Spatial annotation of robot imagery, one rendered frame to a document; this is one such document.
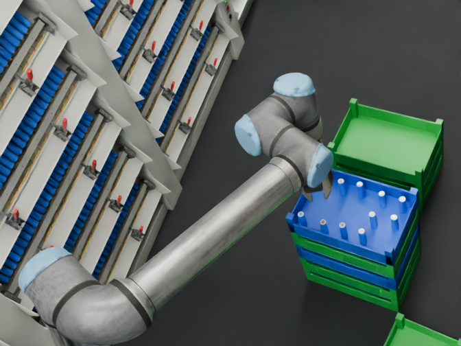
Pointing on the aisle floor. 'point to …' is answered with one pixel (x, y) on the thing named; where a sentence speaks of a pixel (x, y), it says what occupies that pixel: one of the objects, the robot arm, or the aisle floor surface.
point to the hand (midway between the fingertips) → (318, 198)
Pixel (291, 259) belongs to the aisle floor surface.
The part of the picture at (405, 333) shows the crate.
